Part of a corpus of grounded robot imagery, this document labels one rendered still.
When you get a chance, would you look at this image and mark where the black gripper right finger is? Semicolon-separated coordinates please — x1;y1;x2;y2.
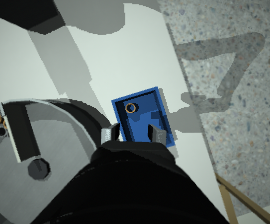
148;124;167;147

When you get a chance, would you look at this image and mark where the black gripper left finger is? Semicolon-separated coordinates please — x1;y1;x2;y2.
101;123;120;145

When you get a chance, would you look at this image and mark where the blue open crate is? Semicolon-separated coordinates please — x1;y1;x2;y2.
111;86;175;148

